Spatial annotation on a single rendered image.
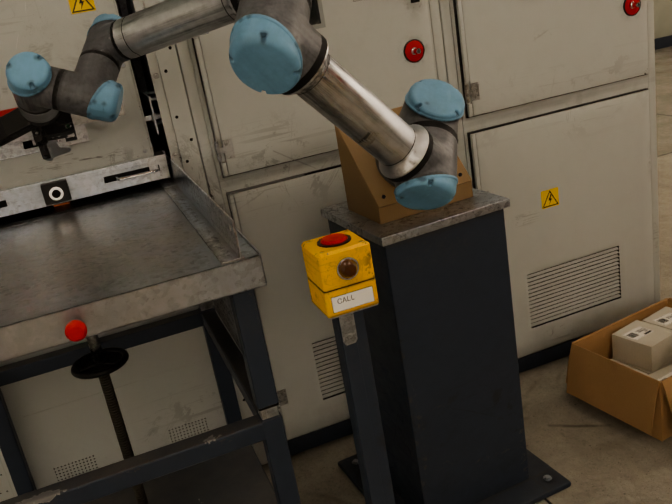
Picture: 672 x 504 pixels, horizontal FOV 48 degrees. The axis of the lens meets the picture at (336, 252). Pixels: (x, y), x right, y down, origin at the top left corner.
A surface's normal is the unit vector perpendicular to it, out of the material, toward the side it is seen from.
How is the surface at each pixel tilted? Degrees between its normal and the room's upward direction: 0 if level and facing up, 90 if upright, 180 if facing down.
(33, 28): 90
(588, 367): 75
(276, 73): 121
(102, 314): 90
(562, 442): 0
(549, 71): 90
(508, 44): 90
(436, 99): 39
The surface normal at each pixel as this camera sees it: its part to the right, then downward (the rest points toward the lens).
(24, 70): 0.22, -0.24
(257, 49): -0.17, 0.81
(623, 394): -0.88, 0.07
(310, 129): 0.33, 0.25
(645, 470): -0.16, -0.93
